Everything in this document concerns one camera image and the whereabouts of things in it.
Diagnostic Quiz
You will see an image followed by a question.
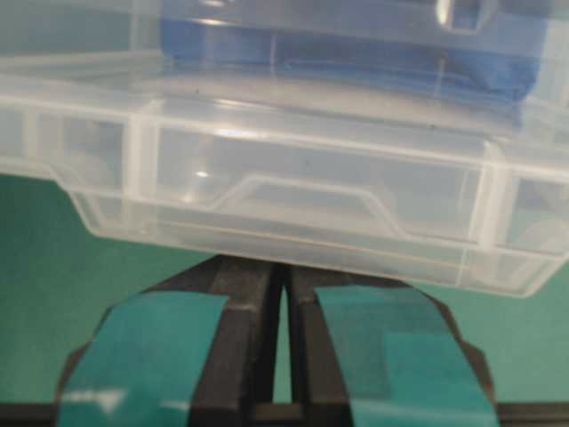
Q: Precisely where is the left gripper right finger teal tape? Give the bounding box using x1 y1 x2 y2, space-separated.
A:
287 266 499 426

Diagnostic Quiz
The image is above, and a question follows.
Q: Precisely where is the left gripper left finger teal tape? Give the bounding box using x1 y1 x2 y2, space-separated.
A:
55 254 283 427

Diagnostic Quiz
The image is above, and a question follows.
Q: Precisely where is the clear plastic box lid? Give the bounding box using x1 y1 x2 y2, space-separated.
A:
1 51 568 298

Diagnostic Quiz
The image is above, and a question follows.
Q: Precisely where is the blue foam pad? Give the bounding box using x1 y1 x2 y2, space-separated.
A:
160 17 541 139

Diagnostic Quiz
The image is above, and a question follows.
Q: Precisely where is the clear plastic storage box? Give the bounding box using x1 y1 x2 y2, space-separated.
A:
1 1 568 145

